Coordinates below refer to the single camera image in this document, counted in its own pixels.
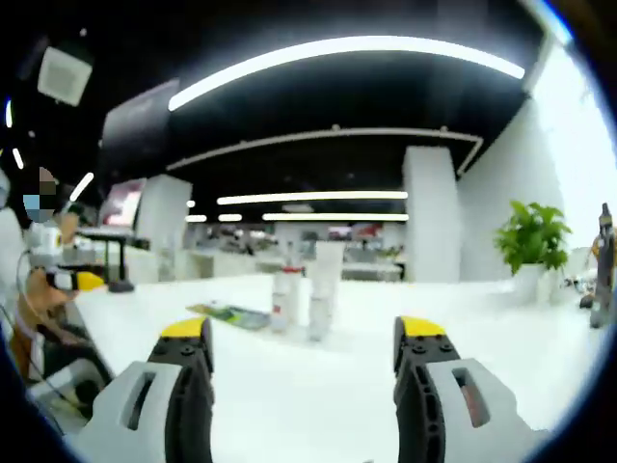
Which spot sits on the long curved ceiling light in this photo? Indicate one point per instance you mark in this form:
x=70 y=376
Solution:
x=361 y=44

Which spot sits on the tall dark object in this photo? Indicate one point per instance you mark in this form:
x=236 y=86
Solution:
x=605 y=270

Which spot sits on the ceiling air vent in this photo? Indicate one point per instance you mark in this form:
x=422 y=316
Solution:
x=65 y=74

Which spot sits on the white skincare tube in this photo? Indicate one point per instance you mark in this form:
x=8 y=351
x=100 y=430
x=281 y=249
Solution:
x=330 y=270

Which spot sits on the computer monitor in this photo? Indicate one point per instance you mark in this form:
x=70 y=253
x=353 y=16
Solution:
x=123 y=205

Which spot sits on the person's left hand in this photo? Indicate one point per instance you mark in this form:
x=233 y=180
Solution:
x=41 y=296

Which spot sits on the green black sachet packet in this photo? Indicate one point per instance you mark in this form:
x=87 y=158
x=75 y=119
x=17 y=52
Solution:
x=231 y=316

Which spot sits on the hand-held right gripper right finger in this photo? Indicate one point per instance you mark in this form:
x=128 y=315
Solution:
x=414 y=400

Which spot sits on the potted green plant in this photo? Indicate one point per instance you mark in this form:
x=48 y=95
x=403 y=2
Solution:
x=532 y=236

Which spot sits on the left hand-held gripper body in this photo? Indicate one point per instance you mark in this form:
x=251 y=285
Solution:
x=45 y=243

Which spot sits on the white office counter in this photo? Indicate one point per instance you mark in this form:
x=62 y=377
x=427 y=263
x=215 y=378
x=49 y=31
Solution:
x=226 y=264

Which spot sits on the clear skincare bottle red label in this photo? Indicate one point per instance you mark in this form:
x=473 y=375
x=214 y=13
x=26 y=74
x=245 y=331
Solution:
x=280 y=318

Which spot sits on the dark hanging panel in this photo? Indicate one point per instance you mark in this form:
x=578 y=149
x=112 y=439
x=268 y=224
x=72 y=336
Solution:
x=137 y=120

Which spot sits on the black monitor stand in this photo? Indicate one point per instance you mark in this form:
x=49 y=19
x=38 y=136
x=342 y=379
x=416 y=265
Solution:
x=120 y=288

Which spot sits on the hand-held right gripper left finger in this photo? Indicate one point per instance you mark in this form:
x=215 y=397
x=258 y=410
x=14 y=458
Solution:
x=188 y=400

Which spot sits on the white curved ceiling rail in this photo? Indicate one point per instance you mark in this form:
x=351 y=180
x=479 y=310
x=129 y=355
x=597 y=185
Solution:
x=385 y=130

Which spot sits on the straight ceiling light strip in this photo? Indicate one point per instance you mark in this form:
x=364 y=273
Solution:
x=313 y=198
x=337 y=216

